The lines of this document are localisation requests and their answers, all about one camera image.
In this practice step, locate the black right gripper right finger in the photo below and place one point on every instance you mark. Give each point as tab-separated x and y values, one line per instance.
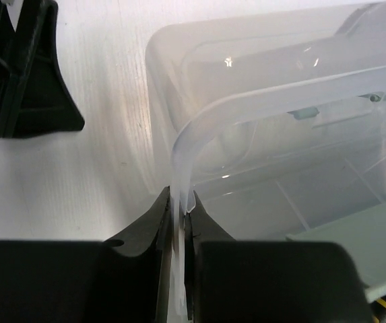
228	280

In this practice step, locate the green toolbox with clear lid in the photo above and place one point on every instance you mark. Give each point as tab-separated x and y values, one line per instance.
276	122

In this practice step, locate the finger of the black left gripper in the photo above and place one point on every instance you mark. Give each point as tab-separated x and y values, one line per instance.
34	99

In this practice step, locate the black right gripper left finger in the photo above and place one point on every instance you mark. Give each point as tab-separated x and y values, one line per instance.
125	278

